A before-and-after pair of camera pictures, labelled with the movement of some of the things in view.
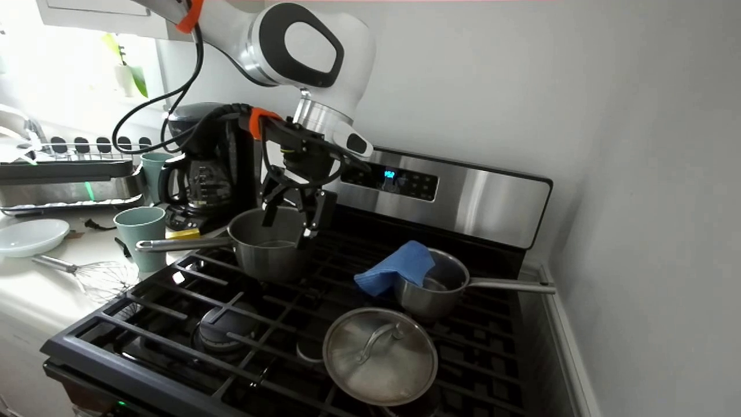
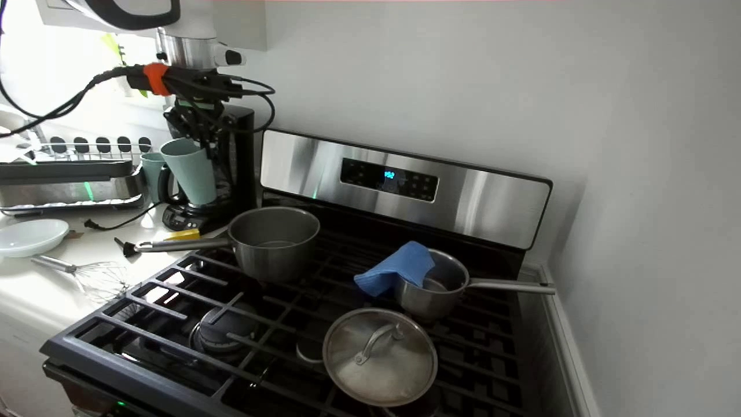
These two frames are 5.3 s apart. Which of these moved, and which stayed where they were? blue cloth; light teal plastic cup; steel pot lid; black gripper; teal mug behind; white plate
Moved: black gripper; light teal plastic cup
Stayed: steel pot lid; teal mug behind; blue cloth; white plate
